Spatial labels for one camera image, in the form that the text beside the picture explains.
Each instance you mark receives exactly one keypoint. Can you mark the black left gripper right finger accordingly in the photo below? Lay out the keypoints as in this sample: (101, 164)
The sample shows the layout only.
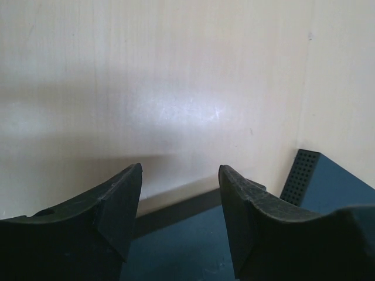
(271, 239)

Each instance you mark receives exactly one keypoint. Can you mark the black network switch right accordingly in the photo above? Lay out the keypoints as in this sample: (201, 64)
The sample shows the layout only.
(318, 184)

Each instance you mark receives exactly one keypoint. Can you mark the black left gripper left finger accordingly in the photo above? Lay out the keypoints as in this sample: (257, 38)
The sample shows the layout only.
(87, 237)

